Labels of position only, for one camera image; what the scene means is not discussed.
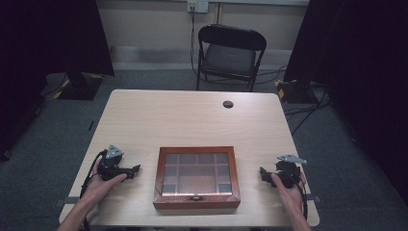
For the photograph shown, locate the person's left hand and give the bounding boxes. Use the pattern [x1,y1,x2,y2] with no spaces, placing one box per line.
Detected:
[81,159,128,207]

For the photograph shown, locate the black wall socket cable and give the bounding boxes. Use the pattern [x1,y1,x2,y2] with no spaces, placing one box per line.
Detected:
[190,6,199,78]

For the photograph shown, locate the wooden box with glass lid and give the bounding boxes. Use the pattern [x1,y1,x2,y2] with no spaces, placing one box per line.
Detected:
[152,145,242,211]

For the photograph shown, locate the dark curtain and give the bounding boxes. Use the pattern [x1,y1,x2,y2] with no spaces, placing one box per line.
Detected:
[0,0,115,162]
[283,0,408,208]

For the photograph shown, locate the black folding chair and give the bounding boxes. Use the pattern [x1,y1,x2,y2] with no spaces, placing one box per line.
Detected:
[194,23,268,93]

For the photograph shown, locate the hand-held gripper black cable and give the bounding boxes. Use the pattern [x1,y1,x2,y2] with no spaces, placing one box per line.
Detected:
[295,171,310,223]
[79,148,109,231]

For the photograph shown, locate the left hand-held gripper black cable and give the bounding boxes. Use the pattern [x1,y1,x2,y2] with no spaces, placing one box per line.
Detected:
[79,148,109,231]

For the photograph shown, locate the black stand base striped tape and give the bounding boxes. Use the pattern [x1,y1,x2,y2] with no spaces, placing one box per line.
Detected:
[274,78,319,105]

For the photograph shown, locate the white wall socket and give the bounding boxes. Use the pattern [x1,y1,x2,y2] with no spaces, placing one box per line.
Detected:
[187,0,210,14]

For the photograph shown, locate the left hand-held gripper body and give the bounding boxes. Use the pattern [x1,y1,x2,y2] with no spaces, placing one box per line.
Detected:
[97,144,130,181]

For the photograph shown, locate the black table edge strap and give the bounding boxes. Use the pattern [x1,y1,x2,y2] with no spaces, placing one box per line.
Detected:
[53,195,81,207]
[305,192,322,204]

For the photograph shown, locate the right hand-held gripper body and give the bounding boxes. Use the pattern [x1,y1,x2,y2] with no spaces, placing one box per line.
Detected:
[274,154,308,190]

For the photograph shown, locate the right hand-held gripper black cable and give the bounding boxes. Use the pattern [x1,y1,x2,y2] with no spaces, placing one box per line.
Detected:
[295,171,310,223]

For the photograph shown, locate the person's right hand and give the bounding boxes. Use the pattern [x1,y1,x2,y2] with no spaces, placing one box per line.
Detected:
[269,172,308,217]

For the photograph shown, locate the black floor cables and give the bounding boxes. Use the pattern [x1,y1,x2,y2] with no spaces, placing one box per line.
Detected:
[255,64,333,137]

